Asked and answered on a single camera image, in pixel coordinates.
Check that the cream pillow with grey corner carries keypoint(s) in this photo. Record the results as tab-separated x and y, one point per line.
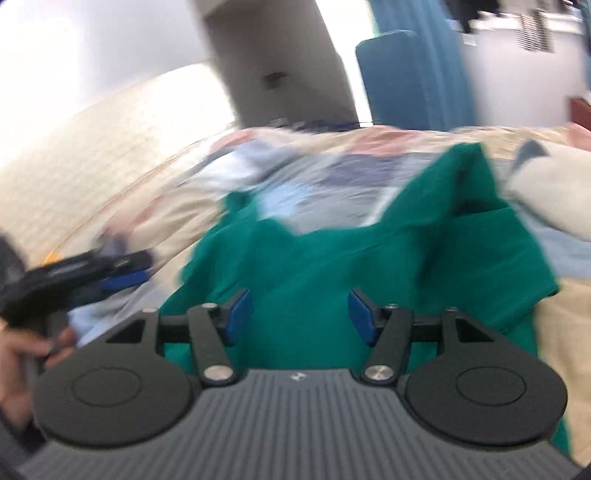
554	189

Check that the black hanging hoodie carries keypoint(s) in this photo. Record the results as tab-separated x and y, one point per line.
466	14

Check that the person's left hand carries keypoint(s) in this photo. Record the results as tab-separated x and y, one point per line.
18	369

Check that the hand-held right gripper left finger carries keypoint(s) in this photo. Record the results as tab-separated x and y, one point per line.
240	316

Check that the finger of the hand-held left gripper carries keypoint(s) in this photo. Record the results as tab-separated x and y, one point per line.
124	280
131	261

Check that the cream quilted headboard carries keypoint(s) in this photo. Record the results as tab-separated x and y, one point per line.
115	152

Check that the patchwork quilt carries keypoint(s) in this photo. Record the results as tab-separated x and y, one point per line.
323	175

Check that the striped hanging shirt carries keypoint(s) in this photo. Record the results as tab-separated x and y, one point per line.
535	32

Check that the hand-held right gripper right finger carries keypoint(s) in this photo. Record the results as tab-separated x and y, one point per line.
362	318

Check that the blue curtain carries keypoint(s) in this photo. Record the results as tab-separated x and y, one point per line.
448	83

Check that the blue padded panel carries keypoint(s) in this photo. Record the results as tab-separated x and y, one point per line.
397	78

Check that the green hoodie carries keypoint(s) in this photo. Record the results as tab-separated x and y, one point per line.
323	258

